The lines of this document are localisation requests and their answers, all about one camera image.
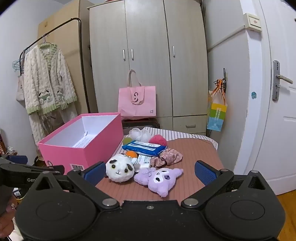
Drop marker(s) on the blue wet wipes pack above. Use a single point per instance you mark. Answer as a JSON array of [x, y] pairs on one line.
[[144, 147]]

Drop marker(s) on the blue wall sticker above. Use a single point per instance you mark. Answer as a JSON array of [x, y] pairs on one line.
[[253, 95]]

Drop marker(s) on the purple plush toy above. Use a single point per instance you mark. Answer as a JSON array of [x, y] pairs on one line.
[[159, 183]]

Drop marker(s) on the colourful paper gift bag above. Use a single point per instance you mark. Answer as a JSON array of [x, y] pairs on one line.
[[216, 115]]

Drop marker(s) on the white panda plush toy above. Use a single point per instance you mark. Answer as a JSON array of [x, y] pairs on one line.
[[118, 169]]

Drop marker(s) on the beige canvas bag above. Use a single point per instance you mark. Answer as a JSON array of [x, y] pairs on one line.
[[20, 92]]

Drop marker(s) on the cream fleece robe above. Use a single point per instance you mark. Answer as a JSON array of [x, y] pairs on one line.
[[46, 76]]

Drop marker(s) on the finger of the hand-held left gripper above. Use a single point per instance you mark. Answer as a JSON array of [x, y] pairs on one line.
[[53, 169], [18, 159]]

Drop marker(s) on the person's left hand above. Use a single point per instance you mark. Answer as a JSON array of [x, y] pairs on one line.
[[5, 222]]

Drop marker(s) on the dark suitcase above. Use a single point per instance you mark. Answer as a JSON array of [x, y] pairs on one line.
[[138, 122]]

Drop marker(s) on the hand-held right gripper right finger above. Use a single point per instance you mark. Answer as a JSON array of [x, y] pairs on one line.
[[204, 172]]

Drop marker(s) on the pink fluffy puff ball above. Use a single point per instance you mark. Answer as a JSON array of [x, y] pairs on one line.
[[157, 140]]

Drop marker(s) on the floral fabric scrunchie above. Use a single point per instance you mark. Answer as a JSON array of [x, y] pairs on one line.
[[165, 157]]

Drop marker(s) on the beige light switch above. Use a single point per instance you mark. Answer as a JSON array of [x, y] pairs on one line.
[[253, 22]]

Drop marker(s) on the orange ball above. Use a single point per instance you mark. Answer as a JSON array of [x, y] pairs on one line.
[[131, 154]]

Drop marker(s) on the black wall hook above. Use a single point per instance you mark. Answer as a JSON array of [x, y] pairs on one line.
[[223, 78]]

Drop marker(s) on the black clothes rack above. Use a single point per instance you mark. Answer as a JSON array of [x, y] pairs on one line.
[[57, 25]]

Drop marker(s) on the white paper sheet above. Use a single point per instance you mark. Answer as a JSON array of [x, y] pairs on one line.
[[82, 140]]

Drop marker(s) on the grey three-door wardrobe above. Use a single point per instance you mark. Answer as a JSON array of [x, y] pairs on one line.
[[148, 46]]

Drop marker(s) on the white mesh bath sponge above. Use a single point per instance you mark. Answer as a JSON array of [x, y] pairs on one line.
[[138, 134]]

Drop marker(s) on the pink tote bag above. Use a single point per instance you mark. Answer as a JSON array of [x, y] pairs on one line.
[[136, 102]]

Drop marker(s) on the pink cardboard box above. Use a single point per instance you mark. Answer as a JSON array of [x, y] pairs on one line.
[[69, 154]]

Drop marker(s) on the blue clothes hangers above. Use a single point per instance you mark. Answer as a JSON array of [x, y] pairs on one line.
[[18, 66]]

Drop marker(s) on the white tissue pack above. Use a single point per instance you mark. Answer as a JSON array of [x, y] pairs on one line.
[[144, 161]]

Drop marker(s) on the striped bed sheet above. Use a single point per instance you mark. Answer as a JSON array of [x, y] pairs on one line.
[[185, 135]]

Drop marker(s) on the white door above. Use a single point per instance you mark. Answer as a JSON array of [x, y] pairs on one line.
[[279, 139]]

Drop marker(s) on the green makeup sponge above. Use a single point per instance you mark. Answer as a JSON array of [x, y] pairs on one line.
[[126, 141]]

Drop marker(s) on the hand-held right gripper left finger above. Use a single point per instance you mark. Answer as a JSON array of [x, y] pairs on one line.
[[94, 173]]

